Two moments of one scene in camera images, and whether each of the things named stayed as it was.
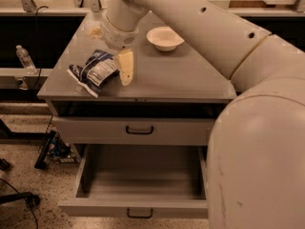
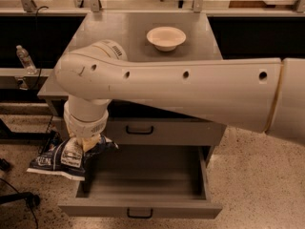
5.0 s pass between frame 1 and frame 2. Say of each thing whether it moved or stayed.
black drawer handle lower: stayed
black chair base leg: stayed
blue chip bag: moved
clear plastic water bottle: stayed
